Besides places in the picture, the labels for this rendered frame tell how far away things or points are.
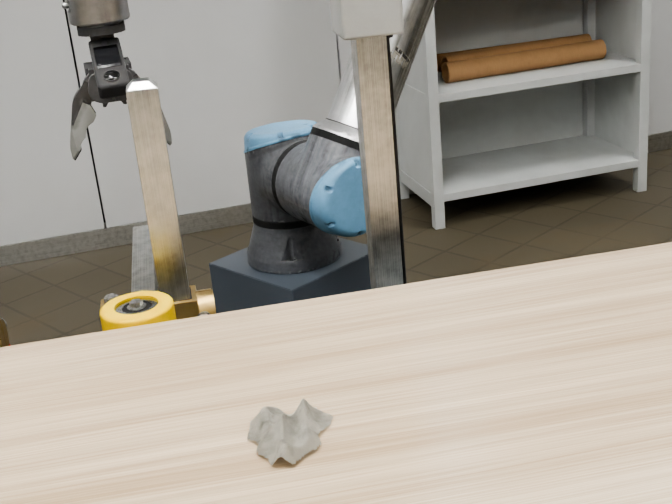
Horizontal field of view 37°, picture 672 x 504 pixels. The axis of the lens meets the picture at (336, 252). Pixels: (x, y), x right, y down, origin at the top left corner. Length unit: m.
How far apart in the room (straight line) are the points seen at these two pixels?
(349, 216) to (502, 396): 0.92
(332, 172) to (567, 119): 2.79
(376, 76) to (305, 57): 2.81
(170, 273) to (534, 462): 0.56
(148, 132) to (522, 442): 0.56
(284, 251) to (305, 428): 1.13
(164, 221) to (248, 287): 0.81
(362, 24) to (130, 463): 0.55
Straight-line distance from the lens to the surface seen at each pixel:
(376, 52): 1.15
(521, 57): 3.93
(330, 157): 1.74
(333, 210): 1.72
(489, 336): 0.97
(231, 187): 4.01
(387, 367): 0.92
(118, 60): 1.53
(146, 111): 1.13
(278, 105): 3.97
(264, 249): 1.95
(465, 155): 4.25
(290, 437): 0.82
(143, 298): 1.13
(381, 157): 1.18
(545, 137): 4.39
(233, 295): 2.01
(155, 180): 1.15
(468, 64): 3.85
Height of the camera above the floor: 1.34
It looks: 21 degrees down
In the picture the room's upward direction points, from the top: 5 degrees counter-clockwise
